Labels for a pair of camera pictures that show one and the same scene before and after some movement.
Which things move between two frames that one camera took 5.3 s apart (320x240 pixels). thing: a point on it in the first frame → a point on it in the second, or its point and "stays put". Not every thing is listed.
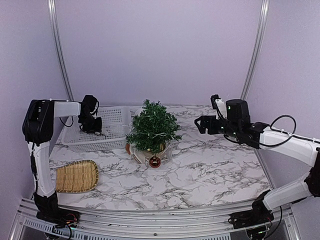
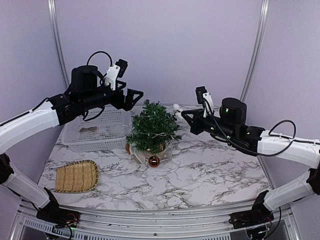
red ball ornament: (155, 162) stays put
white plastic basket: (116, 124) stays put
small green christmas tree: (153, 127) stays put
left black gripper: (97, 128) → (127, 104)
